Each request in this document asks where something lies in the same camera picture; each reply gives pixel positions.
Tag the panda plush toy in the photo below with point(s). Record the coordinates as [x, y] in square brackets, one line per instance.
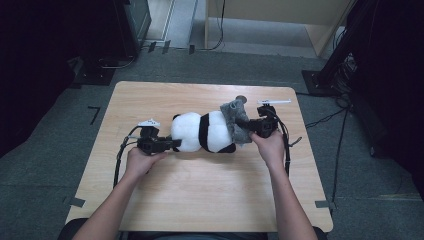
[203, 131]

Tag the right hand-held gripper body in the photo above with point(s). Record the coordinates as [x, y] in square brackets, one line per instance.
[266, 125]

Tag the grey knitted doll garment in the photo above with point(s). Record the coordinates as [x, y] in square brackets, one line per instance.
[233, 113]

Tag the person's lap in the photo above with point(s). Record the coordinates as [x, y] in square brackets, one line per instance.
[200, 236]

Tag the black metal stand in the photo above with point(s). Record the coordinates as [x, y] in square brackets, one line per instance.
[336, 60]

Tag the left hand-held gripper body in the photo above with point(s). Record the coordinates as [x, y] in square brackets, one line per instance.
[150, 143]

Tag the person's right hand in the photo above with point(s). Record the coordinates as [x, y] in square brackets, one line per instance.
[270, 150]

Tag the black floor base plate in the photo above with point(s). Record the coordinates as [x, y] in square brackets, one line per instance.
[95, 75]

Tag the dark cabinet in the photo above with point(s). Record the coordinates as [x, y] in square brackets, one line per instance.
[133, 23]

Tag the person's left hand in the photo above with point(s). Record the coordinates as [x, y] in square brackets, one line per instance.
[141, 161]

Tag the light wooden furniture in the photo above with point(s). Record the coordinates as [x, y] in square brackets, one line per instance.
[266, 10]

